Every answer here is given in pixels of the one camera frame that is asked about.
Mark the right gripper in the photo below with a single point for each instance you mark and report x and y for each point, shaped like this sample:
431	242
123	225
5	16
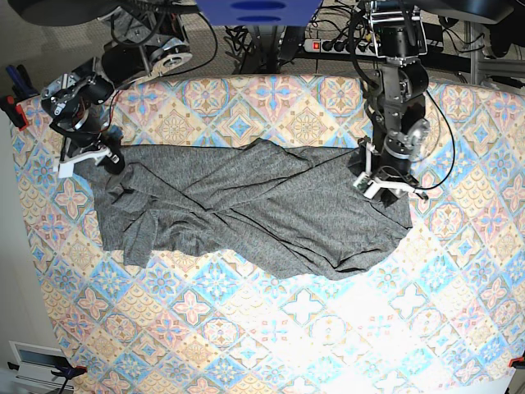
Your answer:
68	101

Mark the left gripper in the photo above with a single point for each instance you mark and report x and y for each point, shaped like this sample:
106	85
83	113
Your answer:
382	163

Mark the grey t-shirt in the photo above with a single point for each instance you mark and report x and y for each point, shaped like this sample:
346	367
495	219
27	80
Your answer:
290	211

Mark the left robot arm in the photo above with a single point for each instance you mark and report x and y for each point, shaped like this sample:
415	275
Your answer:
394	103

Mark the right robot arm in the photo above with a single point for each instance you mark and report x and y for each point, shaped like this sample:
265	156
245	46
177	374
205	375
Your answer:
148	41

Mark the red black clamp left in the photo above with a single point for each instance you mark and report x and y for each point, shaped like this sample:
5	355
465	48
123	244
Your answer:
22	90

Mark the power strip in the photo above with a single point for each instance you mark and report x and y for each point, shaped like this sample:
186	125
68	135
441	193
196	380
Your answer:
364	48

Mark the patterned tablecloth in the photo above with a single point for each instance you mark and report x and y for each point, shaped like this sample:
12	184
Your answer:
445	310

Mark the red clamp bottom left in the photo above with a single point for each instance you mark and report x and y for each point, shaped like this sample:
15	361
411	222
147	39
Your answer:
68	372

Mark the red clamp bottom right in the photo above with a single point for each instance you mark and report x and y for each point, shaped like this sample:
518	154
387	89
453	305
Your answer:
517	363

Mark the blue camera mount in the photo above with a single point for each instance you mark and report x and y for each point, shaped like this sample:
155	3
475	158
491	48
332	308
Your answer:
258	12

